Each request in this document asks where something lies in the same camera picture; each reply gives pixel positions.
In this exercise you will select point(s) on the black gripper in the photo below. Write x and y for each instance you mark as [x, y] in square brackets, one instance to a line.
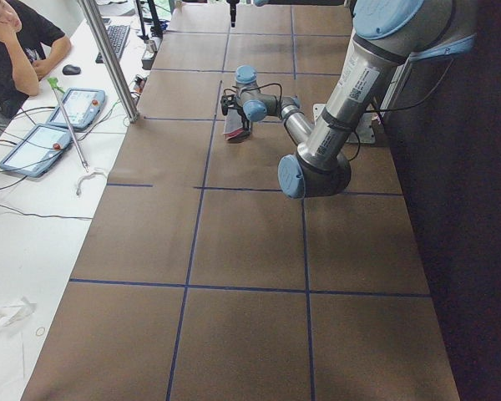
[245, 122]

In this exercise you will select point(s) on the pink towel with grey back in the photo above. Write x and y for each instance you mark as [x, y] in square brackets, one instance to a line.
[235, 128]

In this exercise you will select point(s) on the black keyboard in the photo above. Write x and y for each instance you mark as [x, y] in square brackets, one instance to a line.
[118, 37]

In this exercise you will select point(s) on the black computer mouse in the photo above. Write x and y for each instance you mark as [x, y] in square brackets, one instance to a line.
[70, 69]

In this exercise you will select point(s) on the upper teach pendant tablet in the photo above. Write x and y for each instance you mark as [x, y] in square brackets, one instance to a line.
[82, 105]

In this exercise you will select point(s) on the teach pendant tablet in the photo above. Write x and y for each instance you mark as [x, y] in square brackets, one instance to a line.
[82, 105]
[36, 153]

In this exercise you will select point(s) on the reacher grabber stick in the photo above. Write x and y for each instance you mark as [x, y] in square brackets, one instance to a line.
[90, 171]

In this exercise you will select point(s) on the seated person in black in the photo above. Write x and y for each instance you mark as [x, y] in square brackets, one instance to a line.
[31, 46]

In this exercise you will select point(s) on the lower teach pendant tablet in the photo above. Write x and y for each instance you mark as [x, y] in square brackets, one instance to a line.
[36, 153]

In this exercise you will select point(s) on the crumpled white paper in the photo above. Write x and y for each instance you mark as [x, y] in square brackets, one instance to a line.
[16, 311]

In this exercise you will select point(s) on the aluminium frame post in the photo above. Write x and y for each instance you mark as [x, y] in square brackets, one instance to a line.
[91, 13]

